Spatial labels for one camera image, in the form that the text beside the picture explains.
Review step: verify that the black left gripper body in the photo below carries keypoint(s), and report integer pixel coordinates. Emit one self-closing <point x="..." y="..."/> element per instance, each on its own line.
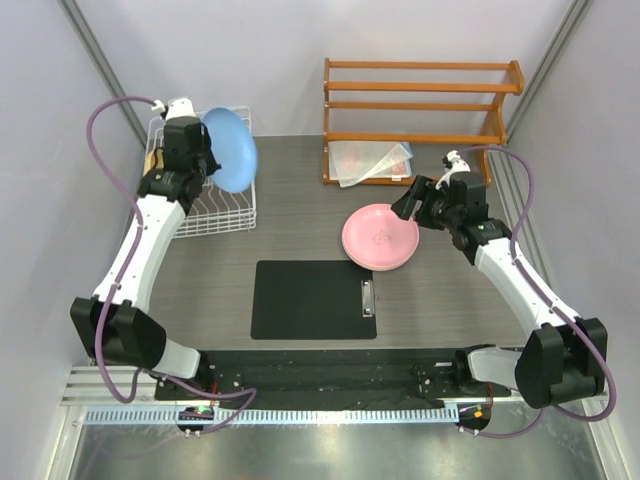
<point x="207" y="161"/>

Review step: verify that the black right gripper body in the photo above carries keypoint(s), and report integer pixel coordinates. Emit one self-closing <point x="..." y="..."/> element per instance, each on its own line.
<point x="436" y="212"/>

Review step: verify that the blue plate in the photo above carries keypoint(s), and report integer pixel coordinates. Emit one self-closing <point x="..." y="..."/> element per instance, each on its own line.
<point x="233" y="149"/>

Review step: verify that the pink plate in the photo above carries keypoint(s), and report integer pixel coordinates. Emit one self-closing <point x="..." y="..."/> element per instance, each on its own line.
<point x="375" y="235"/>

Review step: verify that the yellow plate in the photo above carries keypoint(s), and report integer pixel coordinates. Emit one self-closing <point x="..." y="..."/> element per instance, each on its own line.
<point x="375" y="267"/>

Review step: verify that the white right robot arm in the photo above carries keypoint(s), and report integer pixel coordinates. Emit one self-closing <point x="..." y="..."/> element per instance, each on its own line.
<point x="564" y="358"/>

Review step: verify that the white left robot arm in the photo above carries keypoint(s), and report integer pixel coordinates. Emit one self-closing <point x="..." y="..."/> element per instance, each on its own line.
<point x="114" y="323"/>

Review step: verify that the tan plate in rack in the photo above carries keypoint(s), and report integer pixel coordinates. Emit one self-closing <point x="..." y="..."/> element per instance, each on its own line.
<point x="154" y="160"/>

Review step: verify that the orange wooden shelf rack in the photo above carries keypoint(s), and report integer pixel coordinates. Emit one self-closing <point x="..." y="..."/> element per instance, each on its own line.
<point x="422" y="103"/>

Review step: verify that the black clipboard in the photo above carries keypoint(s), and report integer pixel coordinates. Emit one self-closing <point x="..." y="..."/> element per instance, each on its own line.
<point x="313" y="300"/>

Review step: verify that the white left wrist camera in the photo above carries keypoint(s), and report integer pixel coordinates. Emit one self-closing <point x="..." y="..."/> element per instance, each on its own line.
<point x="180" y="107"/>

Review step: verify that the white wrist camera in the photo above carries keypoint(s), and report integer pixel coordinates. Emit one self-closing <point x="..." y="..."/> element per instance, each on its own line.
<point x="180" y="107"/>
<point x="453" y="163"/>

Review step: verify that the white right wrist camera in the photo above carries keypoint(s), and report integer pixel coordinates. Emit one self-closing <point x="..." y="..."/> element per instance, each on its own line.
<point x="453" y="163"/>

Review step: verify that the white wire dish rack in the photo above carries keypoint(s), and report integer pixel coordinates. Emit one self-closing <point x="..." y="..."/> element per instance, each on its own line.
<point x="215" y="211"/>

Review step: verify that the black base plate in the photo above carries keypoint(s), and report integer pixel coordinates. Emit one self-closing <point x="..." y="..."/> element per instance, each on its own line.
<point x="355" y="380"/>

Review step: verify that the slotted cable duct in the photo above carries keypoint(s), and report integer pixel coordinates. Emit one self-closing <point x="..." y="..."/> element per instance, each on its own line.
<point x="175" y="415"/>

